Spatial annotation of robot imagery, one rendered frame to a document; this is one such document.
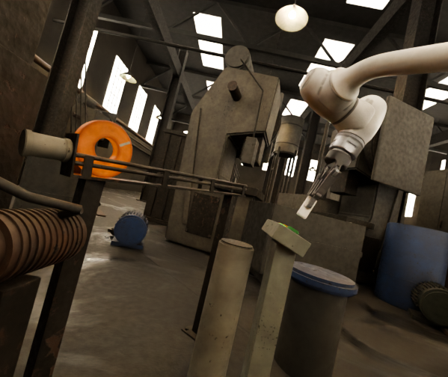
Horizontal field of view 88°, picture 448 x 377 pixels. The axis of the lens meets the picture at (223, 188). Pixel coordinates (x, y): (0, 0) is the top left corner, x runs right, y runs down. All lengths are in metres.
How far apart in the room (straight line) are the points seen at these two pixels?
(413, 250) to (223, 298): 2.65
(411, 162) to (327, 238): 1.85
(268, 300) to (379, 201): 3.17
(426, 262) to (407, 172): 1.16
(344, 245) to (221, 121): 1.96
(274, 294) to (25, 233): 0.67
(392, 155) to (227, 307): 3.10
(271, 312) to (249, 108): 2.50
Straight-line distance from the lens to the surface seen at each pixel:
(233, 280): 0.76
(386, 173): 3.48
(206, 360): 0.86
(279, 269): 0.82
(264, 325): 0.87
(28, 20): 0.93
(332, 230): 2.44
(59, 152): 0.67
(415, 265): 3.21
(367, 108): 0.85
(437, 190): 5.10
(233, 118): 2.99
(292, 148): 9.08
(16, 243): 0.53
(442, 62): 0.72
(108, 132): 0.72
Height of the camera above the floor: 0.64
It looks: 4 degrees up
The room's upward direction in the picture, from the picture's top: 13 degrees clockwise
